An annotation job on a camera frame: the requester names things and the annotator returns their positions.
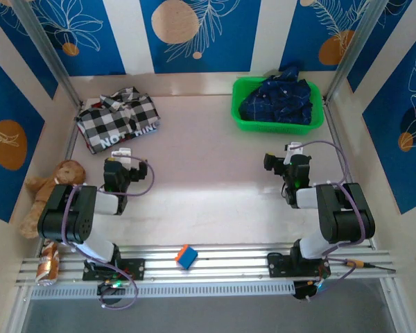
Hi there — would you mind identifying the black-white checkered shirt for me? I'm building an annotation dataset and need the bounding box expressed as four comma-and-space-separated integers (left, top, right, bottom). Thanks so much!
78, 100, 162, 155

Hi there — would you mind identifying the orange snack packet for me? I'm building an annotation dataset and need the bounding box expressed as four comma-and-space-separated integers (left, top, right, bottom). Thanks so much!
35, 241, 60, 287

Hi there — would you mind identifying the black white checkered shirt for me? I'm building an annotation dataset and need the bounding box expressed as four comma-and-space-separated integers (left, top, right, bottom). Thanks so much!
76, 86, 160, 153

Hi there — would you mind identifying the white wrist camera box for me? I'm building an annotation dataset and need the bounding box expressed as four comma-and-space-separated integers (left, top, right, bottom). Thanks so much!
111, 148, 132, 164
284, 141, 304, 164

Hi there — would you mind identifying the white slotted cable duct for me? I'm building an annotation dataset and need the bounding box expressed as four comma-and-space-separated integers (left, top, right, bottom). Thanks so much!
30, 281, 296, 301

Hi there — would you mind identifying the aluminium frame post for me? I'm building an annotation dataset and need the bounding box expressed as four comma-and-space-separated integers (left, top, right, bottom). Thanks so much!
10, 0, 83, 109
324, 0, 391, 103

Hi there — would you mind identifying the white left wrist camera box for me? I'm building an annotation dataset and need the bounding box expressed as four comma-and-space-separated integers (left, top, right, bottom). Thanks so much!
111, 148, 132, 164

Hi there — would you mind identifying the brown teddy bear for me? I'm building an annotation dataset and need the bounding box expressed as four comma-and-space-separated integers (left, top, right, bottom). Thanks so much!
19, 160, 87, 239

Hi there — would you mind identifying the aluminium mounting rail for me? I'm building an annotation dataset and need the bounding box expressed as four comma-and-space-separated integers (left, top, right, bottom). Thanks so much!
15, 244, 397, 287

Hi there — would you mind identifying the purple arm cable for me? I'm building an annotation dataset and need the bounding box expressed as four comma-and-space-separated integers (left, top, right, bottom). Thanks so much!
60, 155, 156, 310
291, 139, 365, 302

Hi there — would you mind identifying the orange blue block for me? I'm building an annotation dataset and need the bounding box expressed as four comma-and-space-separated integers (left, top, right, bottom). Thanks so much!
175, 244, 199, 271

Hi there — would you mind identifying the black electronics board with LED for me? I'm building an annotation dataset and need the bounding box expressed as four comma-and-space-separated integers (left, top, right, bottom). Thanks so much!
293, 279, 329, 302
96, 280, 128, 296

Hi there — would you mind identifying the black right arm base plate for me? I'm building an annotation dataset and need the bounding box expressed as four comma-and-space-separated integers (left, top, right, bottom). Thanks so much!
266, 252, 332, 279

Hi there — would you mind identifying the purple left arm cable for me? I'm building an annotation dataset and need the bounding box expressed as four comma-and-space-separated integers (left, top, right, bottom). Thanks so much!
60, 155, 156, 310

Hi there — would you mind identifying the orange-handled screwdriver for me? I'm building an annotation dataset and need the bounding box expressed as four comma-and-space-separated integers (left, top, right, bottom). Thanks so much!
344, 258, 397, 272

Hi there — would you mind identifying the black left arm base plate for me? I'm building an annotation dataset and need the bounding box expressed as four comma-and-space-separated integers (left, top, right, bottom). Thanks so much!
82, 257, 146, 282

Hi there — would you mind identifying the blue plaid long sleeve shirt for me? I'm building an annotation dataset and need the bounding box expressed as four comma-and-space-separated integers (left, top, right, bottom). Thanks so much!
238, 65, 313, 126

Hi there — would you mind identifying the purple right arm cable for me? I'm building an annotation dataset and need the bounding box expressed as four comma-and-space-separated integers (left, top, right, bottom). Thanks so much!
291, 139, 365, 302

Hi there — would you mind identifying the green plastic basket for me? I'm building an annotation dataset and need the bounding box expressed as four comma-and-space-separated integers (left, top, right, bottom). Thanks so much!
231, 76, 325, 133

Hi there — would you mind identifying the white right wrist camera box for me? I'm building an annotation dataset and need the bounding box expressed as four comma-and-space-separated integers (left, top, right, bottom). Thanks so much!
284, 141, 304, 164

